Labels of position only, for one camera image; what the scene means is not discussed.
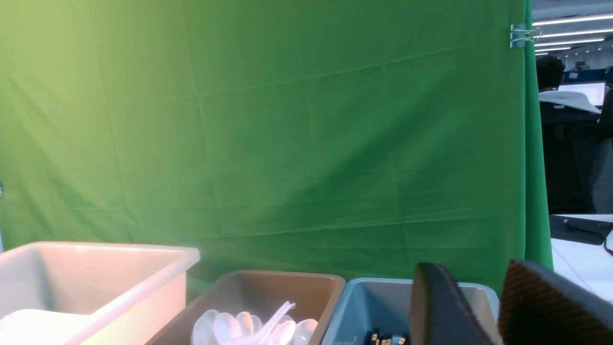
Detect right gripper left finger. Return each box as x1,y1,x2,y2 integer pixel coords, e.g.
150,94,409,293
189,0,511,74
409,263,503,345

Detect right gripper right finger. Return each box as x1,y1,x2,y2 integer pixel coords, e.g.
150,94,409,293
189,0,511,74
498,260,613,345

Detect blue-grey plastic bin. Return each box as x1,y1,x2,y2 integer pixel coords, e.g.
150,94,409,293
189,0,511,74
321,277,503,345

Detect bundle of black chopsticks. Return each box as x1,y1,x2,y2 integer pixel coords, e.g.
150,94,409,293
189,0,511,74
362,328,411,345

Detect black device on desk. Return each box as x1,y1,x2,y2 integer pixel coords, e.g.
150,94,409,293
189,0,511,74
549,215,613,255

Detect brown plastic bin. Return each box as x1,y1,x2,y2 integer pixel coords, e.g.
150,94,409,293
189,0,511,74
149,270,346,345

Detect green backdrop cloth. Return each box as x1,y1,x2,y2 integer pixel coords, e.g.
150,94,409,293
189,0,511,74
0,0,553,292

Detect pile of white spoons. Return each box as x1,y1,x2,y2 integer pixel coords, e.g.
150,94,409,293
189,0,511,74
190,301,319,345

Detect seated person in background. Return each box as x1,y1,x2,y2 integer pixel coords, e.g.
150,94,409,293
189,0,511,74
535,55,602,215

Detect large white plastic tub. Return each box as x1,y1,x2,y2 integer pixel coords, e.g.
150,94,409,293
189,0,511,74
0,241,201,345

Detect stacked white plates in tub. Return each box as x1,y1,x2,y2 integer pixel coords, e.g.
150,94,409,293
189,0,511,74
0,309,91,345

